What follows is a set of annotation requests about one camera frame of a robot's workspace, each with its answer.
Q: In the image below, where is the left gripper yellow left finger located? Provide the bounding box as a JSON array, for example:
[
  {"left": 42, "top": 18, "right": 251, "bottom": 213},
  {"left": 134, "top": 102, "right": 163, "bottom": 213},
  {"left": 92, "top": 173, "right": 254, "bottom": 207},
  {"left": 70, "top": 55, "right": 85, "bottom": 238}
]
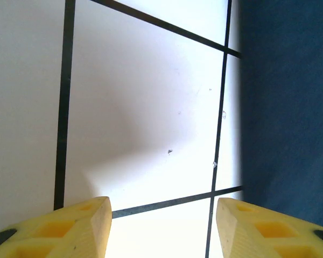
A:
[{"left": 0, "top": 196, "right": 113, "bottom": 258}]

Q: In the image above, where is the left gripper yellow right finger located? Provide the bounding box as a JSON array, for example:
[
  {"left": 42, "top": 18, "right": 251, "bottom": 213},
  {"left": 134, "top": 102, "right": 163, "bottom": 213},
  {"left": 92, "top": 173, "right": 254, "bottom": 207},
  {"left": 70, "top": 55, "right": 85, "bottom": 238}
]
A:
[{"left": 215, "top": 197, "right": 323, "bottom": 258}]

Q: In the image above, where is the navy blue t-shirt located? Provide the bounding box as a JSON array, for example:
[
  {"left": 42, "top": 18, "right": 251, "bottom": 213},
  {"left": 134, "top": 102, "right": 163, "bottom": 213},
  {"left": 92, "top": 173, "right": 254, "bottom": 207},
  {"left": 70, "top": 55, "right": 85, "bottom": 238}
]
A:
[{"left": 238, "top": 0, "right": 323, "bottom": 232}]

